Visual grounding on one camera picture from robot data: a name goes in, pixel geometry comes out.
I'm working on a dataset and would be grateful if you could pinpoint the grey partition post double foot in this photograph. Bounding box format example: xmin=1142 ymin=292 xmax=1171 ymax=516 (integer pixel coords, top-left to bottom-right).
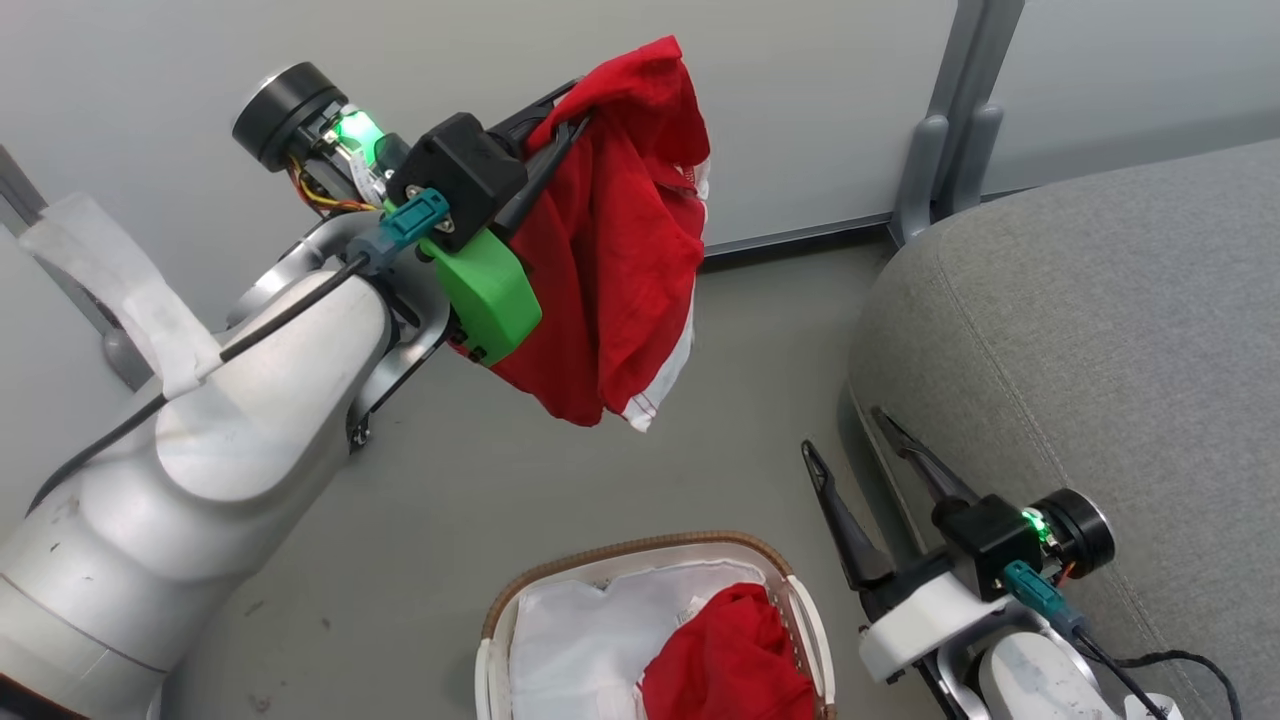
xmin=890 ymin=0 xmax=1026 ymax=249

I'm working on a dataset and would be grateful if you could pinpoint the black left cable teal plug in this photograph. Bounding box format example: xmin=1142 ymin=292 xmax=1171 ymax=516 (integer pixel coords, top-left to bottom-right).
xmin=28 ymin=188 xmax=451 ymax=513

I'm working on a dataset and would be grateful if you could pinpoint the white tape strip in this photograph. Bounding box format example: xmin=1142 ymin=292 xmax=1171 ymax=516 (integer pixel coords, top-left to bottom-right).
xmin=18 ymin=193 xmax=223 ymax=401

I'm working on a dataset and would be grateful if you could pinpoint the white basket with brown rim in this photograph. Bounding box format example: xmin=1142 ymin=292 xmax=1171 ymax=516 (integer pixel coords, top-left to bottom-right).
xmin=475 ymin=530 xmax=837 ymax=720

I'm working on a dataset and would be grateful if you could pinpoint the black cable teal plug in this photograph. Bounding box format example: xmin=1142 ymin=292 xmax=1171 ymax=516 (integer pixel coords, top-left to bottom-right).
xmin=28 ymin=188 xmax=451 ymax=513
xmin=1003 ymin=560 xmax=1241 ymax=720

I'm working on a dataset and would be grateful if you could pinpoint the black left gripper motor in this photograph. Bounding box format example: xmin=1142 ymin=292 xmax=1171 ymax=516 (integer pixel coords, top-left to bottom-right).
xmin=232 ymin=62 xmax=411 ymax=216

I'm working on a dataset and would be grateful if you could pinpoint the red garment with white trim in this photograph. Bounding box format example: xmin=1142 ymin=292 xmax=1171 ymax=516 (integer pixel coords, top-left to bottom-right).
xmin=448 ymin=35 xmax=713 ymax=433

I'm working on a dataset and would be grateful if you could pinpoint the black right cable teal plug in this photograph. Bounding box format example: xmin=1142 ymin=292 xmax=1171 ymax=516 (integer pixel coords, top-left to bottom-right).
xmin=1003 ymin=560 xmax=1241 ymax=720

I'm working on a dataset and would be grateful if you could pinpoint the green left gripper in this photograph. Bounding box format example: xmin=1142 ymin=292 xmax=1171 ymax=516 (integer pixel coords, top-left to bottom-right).
xmin=418 ymin=78 xmax=591 ymax=368

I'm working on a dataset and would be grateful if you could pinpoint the grey partition bottom rail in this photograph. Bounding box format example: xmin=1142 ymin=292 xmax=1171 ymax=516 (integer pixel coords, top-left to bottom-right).
xmin=700 ymin=213 xmax=896 ymax=269

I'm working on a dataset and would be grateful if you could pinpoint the white cloth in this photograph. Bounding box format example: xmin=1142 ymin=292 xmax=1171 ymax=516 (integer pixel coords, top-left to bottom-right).
xmin=508 ymin=560 xmax=771 ymax=720

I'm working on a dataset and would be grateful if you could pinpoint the grey fabric sofa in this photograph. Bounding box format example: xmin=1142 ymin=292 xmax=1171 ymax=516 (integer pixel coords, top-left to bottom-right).
xmin=848 ymin=138 xmax=1280 ymax=720

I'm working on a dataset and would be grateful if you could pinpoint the grey partition post long foot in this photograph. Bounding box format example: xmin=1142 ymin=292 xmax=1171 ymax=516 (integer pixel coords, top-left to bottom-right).
xmin=0 ymin=145 xmax=156 ymax=391

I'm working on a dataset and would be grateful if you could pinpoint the black right gripper motor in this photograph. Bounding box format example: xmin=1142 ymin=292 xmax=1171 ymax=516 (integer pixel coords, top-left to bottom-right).
xmin=1020 ymin=488 xmax=1116 ymax=581

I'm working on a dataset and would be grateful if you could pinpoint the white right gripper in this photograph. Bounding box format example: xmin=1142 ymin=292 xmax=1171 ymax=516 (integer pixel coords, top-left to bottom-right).
xmin=800 ymin=407 xmax=1011 ymax=686

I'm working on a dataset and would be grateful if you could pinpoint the plain red garment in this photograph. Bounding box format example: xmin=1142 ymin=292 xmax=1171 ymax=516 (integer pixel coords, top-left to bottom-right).
xmin=640 ymin=583 xmax=816 ymax=720

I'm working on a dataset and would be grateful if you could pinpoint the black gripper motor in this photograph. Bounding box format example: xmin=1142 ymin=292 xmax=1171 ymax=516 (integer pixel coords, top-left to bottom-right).
xmin=1020 ymin=488 xmax=1116 ymax=581
xmin=232 ymin=62 xmax=411 ymax=216

